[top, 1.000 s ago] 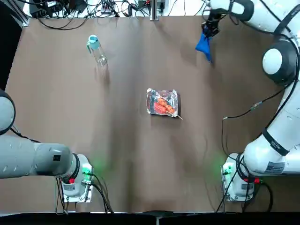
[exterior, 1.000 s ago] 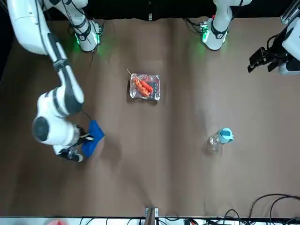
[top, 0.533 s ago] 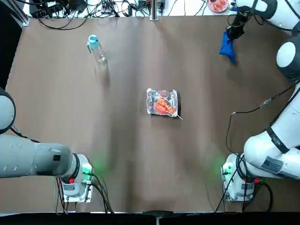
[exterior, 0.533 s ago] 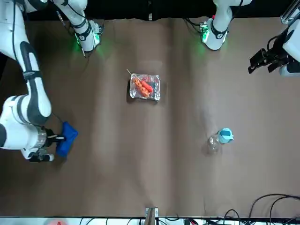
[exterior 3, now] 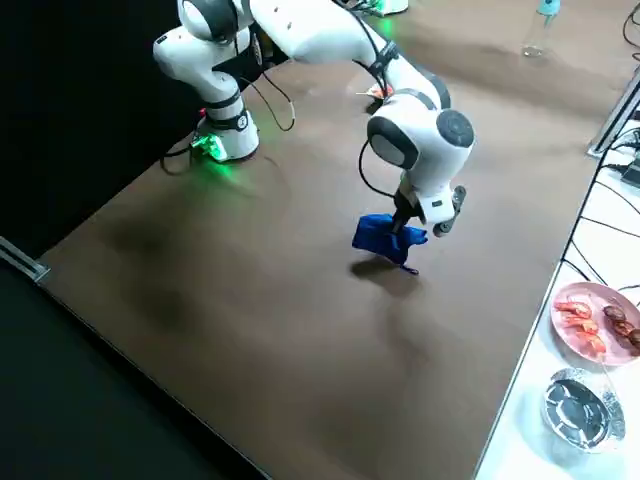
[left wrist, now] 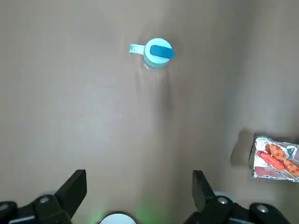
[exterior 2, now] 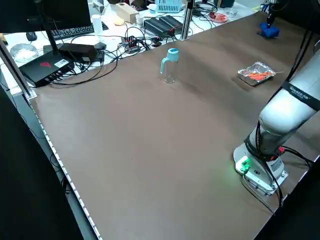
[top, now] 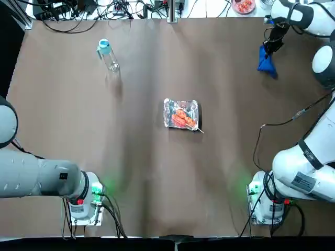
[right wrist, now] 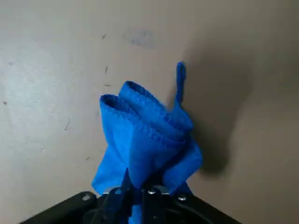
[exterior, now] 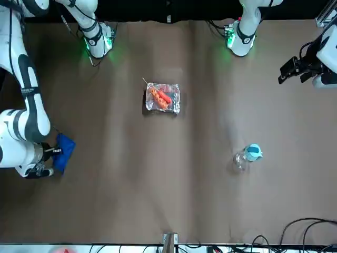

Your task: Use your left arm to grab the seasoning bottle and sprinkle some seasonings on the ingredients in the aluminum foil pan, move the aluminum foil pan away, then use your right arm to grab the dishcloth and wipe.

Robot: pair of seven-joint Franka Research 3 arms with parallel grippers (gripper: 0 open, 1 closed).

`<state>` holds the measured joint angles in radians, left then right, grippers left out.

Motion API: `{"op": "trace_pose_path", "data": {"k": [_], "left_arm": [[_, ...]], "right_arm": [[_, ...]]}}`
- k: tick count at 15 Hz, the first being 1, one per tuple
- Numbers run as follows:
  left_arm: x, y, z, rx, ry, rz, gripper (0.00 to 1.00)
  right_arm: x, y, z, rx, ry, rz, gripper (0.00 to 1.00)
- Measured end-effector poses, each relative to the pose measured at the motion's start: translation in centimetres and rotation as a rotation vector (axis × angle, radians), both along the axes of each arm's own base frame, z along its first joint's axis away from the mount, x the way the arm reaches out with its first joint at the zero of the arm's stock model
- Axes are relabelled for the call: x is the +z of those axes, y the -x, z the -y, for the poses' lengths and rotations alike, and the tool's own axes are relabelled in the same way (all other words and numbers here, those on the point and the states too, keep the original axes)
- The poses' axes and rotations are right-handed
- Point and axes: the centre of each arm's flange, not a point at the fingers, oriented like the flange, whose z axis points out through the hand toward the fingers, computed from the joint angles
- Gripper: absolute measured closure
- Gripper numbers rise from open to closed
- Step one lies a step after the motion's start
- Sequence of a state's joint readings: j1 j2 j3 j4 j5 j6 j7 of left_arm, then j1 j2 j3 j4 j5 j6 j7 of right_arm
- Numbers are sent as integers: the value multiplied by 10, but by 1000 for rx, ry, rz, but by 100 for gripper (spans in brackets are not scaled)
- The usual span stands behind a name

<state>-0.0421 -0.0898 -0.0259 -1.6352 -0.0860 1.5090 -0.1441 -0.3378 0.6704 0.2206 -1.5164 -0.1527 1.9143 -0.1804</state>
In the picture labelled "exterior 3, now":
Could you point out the pink plate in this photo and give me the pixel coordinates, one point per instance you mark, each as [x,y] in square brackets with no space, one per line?
[615,350]

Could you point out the blue dishcloth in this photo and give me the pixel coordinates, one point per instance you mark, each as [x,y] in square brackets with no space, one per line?
[370,235]

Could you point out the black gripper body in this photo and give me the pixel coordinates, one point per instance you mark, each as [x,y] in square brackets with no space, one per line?
[406,200]

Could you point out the brown meat skewer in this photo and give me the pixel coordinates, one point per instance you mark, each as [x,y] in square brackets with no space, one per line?
[620,320]

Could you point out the aluminium frame rail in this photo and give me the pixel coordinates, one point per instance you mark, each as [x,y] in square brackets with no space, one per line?
[25,260]

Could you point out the aluminium camera post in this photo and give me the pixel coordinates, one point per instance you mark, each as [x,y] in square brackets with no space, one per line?
[615,120]

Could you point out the clear seasoning bottle teal cap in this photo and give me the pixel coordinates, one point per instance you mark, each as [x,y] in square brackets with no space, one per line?
[535,40]

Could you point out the round aluminum foil pan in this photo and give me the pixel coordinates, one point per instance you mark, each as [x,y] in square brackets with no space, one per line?
[580,415]

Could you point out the black power adapter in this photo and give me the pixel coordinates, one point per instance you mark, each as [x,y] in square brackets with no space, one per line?
[632,174]

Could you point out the shrimp skewer on plate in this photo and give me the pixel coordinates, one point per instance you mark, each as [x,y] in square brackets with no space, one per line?
[582,322]

